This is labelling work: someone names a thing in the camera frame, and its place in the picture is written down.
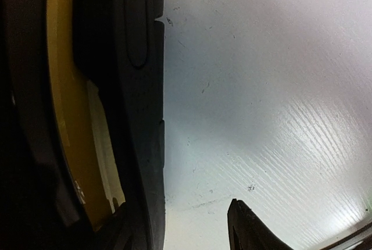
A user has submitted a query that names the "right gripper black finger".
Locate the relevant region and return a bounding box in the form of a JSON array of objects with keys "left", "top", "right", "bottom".
[{"left": 227, "top": 198, "right": 291, "bottom": 250}]

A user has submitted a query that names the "yellow Pikachu hard-shell suitcase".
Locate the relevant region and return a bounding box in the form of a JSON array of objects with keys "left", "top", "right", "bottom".
[{"left": 1, "top": 0, "right": 165, "bottom": 249}]

